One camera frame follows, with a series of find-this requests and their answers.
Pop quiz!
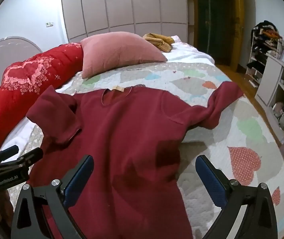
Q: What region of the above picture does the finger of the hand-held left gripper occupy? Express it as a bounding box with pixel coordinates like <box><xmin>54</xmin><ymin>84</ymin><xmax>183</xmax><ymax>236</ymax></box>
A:
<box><xmin>0</xmin><ymin>148</ymin><xmax>44</xmax><ymax>173</ymax></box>
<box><xmin>0</xmin><ymin>145</ymin><xmax>19</xmax><ymax>163</ymax></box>

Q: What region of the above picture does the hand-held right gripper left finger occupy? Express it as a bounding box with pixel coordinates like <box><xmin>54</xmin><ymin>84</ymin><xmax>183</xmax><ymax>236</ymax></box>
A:
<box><xmin>10</xmin><ymin>154</ymin><xmax>94</xmax><ymax>239</ymax></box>

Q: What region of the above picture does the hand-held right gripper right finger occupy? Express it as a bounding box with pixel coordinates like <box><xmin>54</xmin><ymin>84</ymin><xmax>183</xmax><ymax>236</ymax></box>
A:
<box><xmin>195</xmin><ymin>155</ymin><xmax>278</xmax><ymax>239</ymax></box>

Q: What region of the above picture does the dark red shirt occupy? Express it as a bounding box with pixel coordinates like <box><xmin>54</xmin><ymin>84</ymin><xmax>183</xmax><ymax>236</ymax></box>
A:
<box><xmin>26</xmin><ymin>82</ymin><xmax>244</xmax><ymax>239</ymax></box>

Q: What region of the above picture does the patchwork heart bedspread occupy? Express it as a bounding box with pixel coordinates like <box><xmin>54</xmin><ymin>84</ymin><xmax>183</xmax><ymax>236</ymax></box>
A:
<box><xmin>7</xmin><ymin>61</ymin><xmax>284</xmax><ymax>239</ymax></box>

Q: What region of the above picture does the red floral quilt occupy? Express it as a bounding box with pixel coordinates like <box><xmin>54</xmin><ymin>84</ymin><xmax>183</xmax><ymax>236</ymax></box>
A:
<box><xmin>0</xmin><ymin>42</ymin><xmax>84</xmax><ymax>155</ymax></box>

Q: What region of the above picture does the white shelf unit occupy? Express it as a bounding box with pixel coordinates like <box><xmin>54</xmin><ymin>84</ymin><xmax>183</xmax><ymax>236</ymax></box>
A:
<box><xmin>255</xmin><ymin>53</ymin><xmax>284</xmax><ymax>132</ymax></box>

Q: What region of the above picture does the white bed sheet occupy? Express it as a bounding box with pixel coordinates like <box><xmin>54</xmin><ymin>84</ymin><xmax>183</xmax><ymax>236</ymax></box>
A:
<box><xmin>1</xmin><ymin>35</ymin><xmax>216</xmax><ymax>152</ymax></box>

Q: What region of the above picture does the pink pillow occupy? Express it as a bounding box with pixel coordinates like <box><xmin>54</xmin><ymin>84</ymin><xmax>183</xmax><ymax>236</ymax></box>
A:
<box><xmin>80</xmin><ymin>31</ymin><xmax>168</xmax><ymax>79</ymax></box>

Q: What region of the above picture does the white shoe rack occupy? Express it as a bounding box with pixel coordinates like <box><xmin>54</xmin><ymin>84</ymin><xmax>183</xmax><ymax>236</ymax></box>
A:
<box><xmin>246</xmin><ymin>21</ymin><xmax>283</xmax><ymax>87</ymax></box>

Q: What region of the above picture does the yellow cloth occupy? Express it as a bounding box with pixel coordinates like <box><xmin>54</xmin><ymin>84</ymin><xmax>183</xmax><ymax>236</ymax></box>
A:
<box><xmin>142</xmin><ymin>33</ymin><xmax>175</xmax><ymax>53</ymax></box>

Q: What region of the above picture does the dark green door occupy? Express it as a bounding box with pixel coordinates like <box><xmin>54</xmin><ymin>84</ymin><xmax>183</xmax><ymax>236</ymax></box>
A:
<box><xmin>197</xmin><ymin>0</ymin><xmax>232</xmax><ymax>64</ymax></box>

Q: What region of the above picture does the beige panelled wardrobe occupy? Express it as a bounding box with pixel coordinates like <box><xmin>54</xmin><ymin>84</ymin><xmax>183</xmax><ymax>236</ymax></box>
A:
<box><xmin>60</xmin><ymin>0</ymin><xmax>190</xmax><ymax>43</ymax></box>

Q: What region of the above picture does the wooden door frame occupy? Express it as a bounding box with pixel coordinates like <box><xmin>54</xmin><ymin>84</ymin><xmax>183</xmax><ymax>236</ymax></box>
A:
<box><xmin>187</xmin><ymin>0</ymin><xmax>245</xmax><ymax>74</ymax></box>

